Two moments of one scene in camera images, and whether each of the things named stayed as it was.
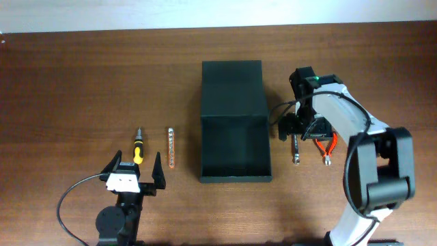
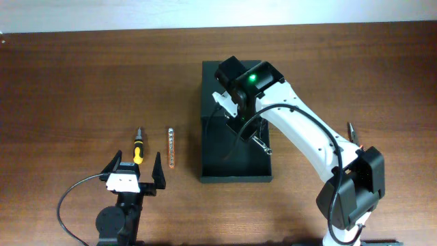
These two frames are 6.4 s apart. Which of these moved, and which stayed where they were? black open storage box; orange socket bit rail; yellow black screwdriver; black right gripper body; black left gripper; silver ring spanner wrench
Moved: black right gripper body; silver ring spanner wrench
Stayed: yellow black screwdriver; black open storage box; orange socket bit rail; black left gripper
